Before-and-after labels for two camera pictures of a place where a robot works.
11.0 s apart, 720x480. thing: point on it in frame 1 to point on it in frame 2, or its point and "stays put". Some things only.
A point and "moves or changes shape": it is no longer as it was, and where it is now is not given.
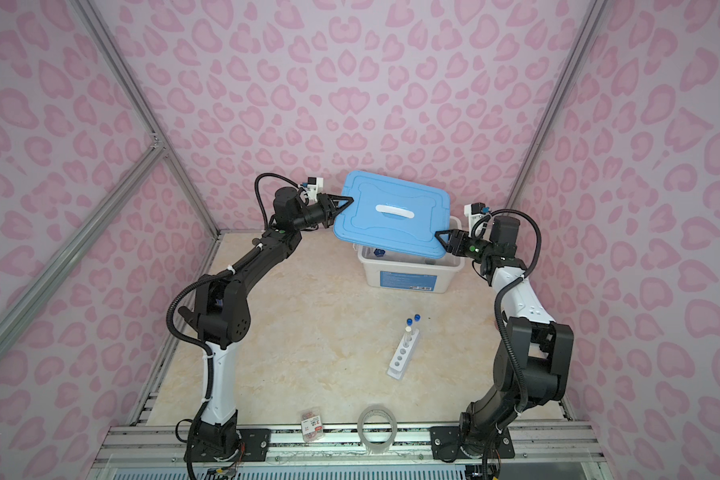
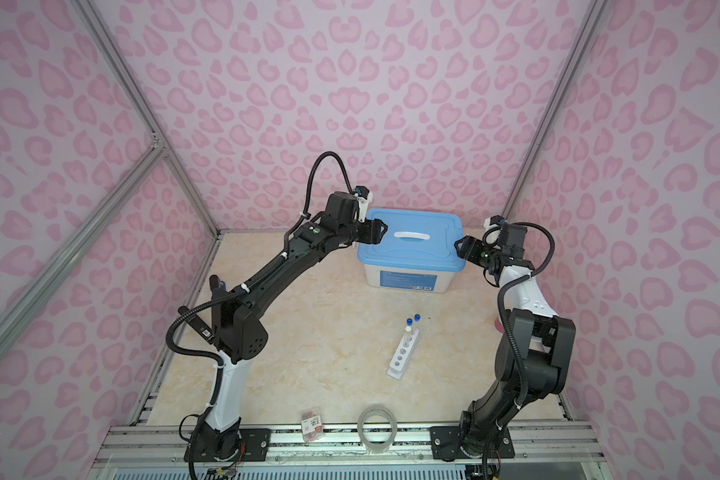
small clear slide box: (312, 427) stays put
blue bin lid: (394, 214) moves or changes shape
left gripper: (328, 208) to (373, 232)
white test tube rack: (401, 357) stays put
